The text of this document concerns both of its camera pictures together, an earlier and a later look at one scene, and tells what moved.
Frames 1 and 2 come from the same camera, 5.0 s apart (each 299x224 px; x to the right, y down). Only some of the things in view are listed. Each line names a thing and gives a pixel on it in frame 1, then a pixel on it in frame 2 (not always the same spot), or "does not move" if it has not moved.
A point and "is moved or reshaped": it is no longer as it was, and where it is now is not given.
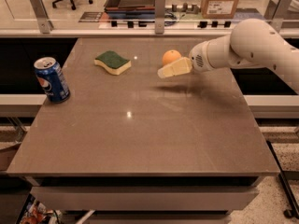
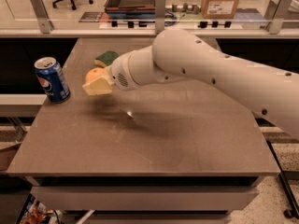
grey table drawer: (141, 198) does not move
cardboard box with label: (220, 1) does not move
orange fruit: (169, 56) is moved or reshaped
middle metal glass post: (160, 11) does not move
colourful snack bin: (34, 212) does not move
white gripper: (197, 58) to (122, 72)
